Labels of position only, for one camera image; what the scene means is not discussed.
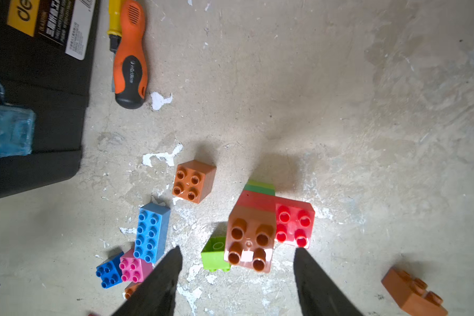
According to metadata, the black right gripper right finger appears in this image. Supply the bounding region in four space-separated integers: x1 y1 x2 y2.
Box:
294 248 362 316

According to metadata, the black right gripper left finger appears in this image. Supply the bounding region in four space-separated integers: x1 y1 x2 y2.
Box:
113 246 183 315

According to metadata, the pink small lego brick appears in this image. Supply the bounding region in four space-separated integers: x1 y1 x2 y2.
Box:
119 248 154 283

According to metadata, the lime green lego brick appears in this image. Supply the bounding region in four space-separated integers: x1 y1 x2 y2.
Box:
201 236 230 272

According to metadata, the light blue long lego brick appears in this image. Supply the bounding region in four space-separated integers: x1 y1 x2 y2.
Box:
134 202 171 264

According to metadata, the red long lego brick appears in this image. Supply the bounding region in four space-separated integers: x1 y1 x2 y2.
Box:
236 190 315 249

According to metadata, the orange lego brick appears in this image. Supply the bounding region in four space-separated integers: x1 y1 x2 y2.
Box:
123 283 142 300
172 160 217 204
381 267 448 316
224 205 277 273

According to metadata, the dark green lego brick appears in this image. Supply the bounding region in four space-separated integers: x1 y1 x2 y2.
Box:
244 180 275 196

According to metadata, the dark blue lego brick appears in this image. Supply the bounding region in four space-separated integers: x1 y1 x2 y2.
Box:
96 252 124 288

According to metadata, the black toolbox with yellow label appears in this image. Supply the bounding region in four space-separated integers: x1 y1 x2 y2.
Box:
0 1 100 198

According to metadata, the orange handled screwdriver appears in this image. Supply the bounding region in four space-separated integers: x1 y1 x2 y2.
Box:
113 1 148 109

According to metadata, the yellow handled screwdriver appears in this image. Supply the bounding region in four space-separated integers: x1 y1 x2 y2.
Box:
107 0 123 53

